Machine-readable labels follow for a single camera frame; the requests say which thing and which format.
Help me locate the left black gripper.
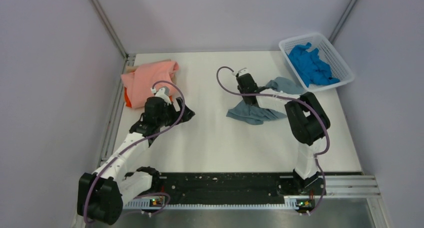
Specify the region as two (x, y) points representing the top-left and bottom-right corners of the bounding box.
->
(157, 97), (195, 127)

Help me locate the grey blue t shirt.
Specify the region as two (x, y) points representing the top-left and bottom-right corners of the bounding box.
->
(226, 77), (305, 125)

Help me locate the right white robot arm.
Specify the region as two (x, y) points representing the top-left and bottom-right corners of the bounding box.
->
(235, 72), (330, 194)

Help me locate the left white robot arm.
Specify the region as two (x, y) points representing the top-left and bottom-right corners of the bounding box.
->
(76, 96), (195, 225)

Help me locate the pink folded t shirt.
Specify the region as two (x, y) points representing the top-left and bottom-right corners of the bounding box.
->
(121, 60), (180, 109)

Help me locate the orange folded t shirt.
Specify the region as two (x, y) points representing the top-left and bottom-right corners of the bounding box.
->
(124, 87), (132, 108)

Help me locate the bright blue t shirt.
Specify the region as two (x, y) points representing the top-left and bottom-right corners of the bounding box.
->
(288, 42), (340, 87)

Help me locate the white plastic basket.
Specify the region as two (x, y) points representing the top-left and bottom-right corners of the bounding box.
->
(278, 32), (355, 92)

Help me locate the left controller board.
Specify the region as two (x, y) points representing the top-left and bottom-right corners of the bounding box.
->
(141, 196), (167, 210)

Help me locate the controller board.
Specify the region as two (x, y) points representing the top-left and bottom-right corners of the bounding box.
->
(296, 200), (315, 213)
(141, 196), (167, 210)

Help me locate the right controller board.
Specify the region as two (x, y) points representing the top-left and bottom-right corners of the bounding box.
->
(296, 200), (315, 213)

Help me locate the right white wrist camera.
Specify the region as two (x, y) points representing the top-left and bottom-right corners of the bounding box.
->
(232, 67), (249, 77)

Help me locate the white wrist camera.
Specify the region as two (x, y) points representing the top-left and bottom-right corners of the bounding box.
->
(150, 86), (172, 105)
(232, 67), (249, 77)

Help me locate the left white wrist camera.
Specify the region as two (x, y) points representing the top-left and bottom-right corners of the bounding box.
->
(150, 86), (172, 105)

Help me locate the left aluminium frame rail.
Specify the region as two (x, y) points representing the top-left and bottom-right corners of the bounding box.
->
(96, 53), (136, 167)

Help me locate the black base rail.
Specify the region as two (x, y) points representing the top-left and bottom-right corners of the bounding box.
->
(97, 168), (364, 207)

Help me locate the white cable duct strip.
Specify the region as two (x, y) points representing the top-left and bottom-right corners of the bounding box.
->
(123, 199), (299, 210)

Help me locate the left corner frame post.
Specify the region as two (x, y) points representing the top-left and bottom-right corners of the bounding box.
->
(89, 0), (128, 59)

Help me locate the corner frame post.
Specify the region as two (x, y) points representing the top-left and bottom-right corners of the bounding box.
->
(89, 0), (128, 59)
(328, 0), (359, 43)

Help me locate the right corner frame post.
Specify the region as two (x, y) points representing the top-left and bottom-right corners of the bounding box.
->
(328, 0), (359, 43)

